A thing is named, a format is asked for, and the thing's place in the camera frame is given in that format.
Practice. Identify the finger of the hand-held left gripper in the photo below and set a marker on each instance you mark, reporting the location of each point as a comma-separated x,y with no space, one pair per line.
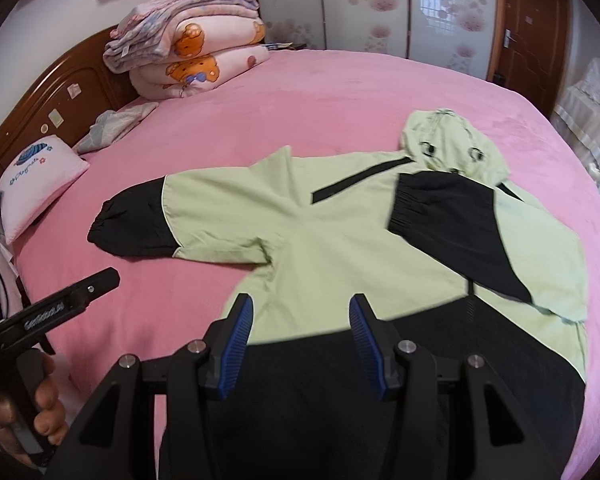
97,285

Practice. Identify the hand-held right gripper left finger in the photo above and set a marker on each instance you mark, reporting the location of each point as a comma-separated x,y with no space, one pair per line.
235,340

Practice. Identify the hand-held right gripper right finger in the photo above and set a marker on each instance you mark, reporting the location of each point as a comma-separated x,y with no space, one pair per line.
369,345

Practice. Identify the green and black hooded jacket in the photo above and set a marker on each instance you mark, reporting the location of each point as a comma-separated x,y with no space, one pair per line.
340,240

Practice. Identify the person's left hand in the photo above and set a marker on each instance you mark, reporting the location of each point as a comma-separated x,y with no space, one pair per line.
50,410

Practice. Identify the pink embroidered pillow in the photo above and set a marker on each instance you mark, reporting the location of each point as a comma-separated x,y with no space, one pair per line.
35,185

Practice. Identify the pale patterned cloth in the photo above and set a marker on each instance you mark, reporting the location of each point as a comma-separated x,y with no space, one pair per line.
110,125

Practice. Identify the wooden headboard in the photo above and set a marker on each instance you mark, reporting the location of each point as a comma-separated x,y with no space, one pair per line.
55,90

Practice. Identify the folded pink bear-print quilt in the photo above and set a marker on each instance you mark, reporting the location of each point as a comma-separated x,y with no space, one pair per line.
205,65

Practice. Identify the pink bed blanket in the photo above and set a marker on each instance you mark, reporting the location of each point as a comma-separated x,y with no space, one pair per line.
330,90

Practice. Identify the stack of folded pink quilts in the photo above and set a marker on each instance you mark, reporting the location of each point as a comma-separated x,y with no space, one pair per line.
180,15

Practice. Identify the dark object beside door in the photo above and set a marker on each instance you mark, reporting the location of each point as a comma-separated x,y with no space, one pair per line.
498,79

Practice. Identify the dark bedside clutter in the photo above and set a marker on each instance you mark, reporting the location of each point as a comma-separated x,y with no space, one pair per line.
285,46

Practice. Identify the floral sliding-door wardrobe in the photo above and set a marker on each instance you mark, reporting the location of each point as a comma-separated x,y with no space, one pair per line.
360,5

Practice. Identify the brown wooden door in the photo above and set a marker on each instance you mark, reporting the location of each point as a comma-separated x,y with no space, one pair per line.
535,20

